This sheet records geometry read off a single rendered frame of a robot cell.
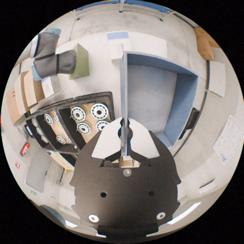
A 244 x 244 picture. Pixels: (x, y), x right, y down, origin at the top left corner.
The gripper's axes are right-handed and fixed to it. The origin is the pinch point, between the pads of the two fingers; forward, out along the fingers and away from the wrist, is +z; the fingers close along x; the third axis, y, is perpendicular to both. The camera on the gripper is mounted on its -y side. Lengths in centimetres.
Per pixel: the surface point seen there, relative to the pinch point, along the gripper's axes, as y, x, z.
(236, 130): 11, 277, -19
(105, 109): 8.9, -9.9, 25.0
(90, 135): 31.0, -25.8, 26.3
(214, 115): 28, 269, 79
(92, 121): 18.0, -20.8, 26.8
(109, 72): -12.1, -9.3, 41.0
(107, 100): 1.7, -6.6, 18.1
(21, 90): -22, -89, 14
